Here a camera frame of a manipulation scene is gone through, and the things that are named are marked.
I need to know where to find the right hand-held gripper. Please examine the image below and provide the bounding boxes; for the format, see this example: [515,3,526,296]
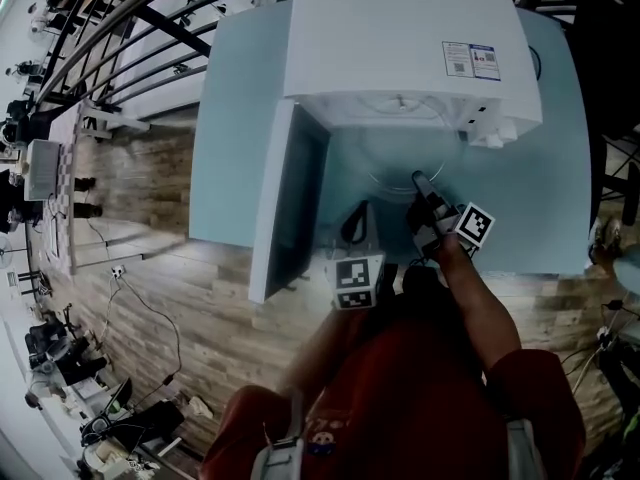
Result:
[405,169,497,262]

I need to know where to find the white microwave oven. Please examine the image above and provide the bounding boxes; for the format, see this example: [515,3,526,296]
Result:
[248,0,545,305]

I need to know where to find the black microwave power cable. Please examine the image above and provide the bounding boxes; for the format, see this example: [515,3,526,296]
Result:
[527,45,544,82]

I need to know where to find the person's left forearm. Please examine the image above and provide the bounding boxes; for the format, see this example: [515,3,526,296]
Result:
[277,310,361,404]

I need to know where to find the person's red shirt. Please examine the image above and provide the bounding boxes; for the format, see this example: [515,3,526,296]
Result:
[199,312,586,480]

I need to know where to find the checkered tablecloth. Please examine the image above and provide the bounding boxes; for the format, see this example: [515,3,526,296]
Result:
[42,102,86,274]

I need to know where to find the black floor cable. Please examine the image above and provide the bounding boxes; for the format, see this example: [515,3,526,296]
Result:
[119,276,182,387]

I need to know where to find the round glass turntable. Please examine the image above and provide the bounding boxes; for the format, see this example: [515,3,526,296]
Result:
[362,127,450,198]

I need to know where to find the black office chair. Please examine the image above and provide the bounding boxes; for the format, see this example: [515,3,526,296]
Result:
[564,0,640,224]

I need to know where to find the grey microwave oven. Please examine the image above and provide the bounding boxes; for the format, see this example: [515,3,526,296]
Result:
[22,138,62,203]

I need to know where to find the black metal railing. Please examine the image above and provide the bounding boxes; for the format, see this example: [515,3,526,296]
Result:
[34,0,640,114]

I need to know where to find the person's right forearm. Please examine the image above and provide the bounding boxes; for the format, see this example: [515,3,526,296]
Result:
[432,232,524,374]

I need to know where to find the standing fan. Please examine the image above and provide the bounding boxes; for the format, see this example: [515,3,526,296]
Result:
[0,232,26,269]

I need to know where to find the light blue table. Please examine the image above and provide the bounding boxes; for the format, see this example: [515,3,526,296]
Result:
[187,0,594,275]

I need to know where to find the person's black trousers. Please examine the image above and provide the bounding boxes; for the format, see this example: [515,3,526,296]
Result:
[382,262,451,319]

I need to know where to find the grey backpack strap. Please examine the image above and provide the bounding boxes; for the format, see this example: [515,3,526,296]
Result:
[248,392,307,480]
[504,417,546,480]

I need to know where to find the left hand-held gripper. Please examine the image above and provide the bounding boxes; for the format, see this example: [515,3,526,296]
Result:
[324,199,388,312]

